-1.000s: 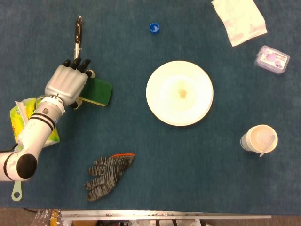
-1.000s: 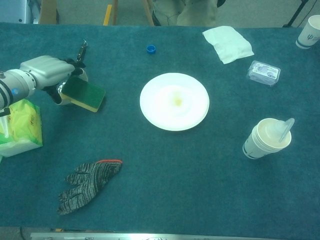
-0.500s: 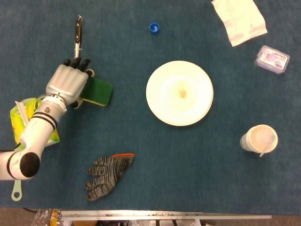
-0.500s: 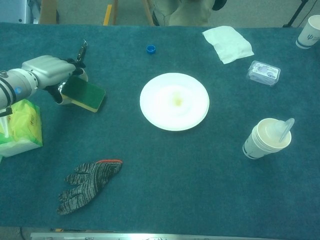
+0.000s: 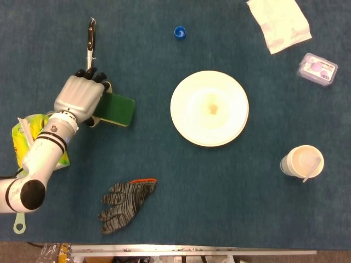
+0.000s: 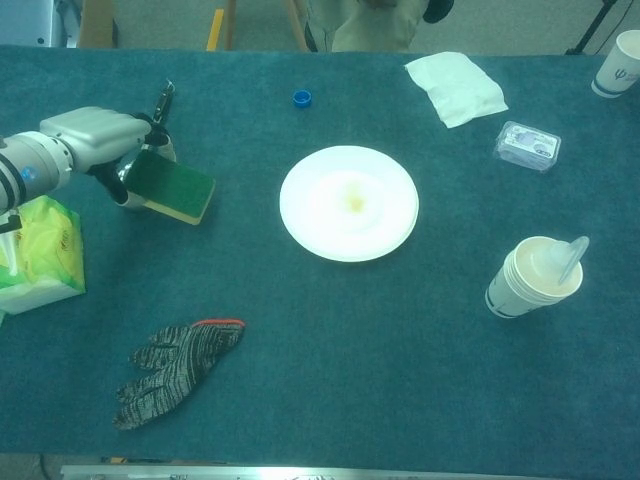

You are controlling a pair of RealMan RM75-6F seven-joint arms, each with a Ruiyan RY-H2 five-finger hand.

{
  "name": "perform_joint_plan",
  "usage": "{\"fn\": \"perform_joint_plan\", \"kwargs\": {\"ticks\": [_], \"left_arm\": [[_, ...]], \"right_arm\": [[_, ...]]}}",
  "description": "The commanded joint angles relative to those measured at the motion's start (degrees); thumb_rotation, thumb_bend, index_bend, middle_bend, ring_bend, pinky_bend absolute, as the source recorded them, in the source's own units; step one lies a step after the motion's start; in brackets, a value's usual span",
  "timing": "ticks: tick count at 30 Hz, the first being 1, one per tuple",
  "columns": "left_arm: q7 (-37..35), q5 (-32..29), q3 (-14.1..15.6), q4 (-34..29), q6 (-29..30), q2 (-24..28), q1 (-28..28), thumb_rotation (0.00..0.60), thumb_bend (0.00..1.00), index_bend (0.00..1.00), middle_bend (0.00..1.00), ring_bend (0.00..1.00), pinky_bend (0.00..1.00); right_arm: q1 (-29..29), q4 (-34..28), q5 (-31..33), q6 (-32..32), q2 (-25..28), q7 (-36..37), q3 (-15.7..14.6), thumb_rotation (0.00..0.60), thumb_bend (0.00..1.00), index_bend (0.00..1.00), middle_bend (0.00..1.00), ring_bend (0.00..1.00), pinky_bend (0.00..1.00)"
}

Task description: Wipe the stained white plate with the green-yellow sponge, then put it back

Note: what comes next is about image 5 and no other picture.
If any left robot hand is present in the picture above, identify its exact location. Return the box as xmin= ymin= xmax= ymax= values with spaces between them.
xmin=54 ymin=67 xmax=113 ymax=128

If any green yellow sponge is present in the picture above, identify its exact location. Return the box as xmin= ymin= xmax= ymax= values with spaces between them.
xmin=94 ymin=91 xmax=135 ymax=127

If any white tissue sheet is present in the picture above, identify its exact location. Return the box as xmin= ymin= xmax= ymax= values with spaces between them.
xmin=17 ymin=117 xmax=35 ymax=146

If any yellow green tissue pack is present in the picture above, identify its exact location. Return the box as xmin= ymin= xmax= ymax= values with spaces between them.
xmin=11 ymin=113 xmax=71 ymax=169

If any grey striped work glove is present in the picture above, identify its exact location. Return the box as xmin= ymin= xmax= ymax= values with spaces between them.
xmin=98 ymin=178 xmax=158 ymax=235

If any blue bottle cap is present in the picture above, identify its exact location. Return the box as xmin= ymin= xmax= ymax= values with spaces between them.
xmin=173 ymin=26 xmax=188 ymax=41

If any pale green scrub brush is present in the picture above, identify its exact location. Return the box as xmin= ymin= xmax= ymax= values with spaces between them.
xmin=13 ymin=212 xmax=27 ymax=235

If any white round plate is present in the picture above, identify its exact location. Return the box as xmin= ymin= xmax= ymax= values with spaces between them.
xmin=169 ymin=70 xmax=250 ymax=148

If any crumpled clear plastic bag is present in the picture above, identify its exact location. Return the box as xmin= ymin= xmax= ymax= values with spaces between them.
xmin=35 ymin=242 xmax=72 ymax=263

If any white paper napkin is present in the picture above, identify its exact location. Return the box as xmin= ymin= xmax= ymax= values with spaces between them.
xmin=245 ymin=0 xmax=313 ymax=55

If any white cup with spoon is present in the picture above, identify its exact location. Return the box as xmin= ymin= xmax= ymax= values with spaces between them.
xmin=280 ymin=145 xmax=325 ymax=179

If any clear box purple label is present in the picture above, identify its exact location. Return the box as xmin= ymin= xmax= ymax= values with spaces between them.
xmin=297 ymin=52 xmax=339 ymax=88

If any translucent plastic spoon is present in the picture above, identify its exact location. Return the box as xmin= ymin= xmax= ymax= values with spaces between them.
xmin=302 ymin=157 xmax=322 ymax=184

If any steel ladle black handle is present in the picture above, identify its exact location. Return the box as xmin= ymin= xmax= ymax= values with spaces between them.
xmin=86 ymin=16 xmax=97 ymax=72

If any aluminium table edge rail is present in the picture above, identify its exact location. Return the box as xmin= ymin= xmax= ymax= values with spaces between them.
xmin=71 ymin=244 xmax=318 ymax=258

